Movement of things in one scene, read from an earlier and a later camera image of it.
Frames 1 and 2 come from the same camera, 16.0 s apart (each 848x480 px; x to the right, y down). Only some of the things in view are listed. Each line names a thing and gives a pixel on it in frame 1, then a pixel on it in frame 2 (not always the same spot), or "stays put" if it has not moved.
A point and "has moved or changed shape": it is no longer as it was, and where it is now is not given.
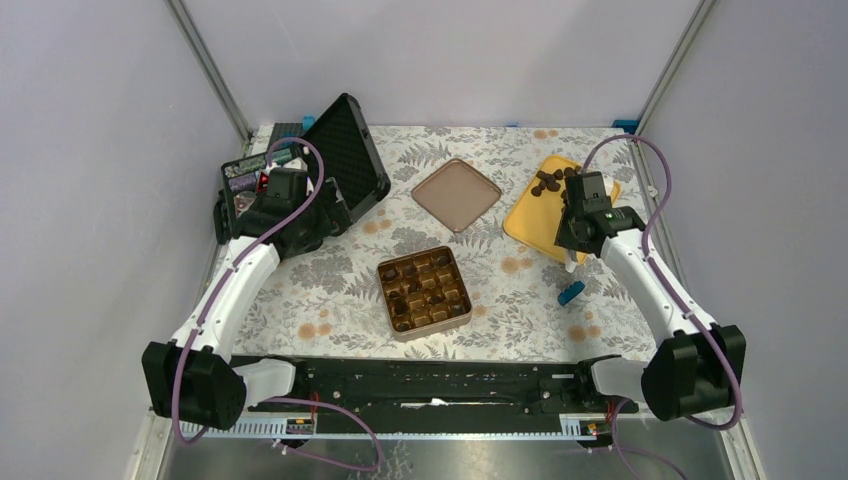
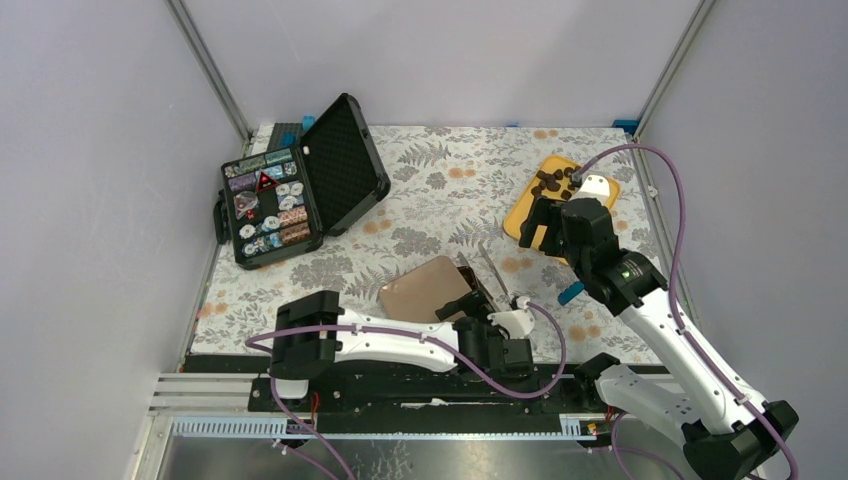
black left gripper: x=332 y=218 to x=475 y=306
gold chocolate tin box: x=424 y=292 to x=469 y=275
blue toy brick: x=570 y=292 stays put
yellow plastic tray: x=536 y=218 stays put
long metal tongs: x=571 y=264 has moved or changed shape
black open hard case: x=343 y=154 stays put
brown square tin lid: x=455 y=194 to x=418 y=295
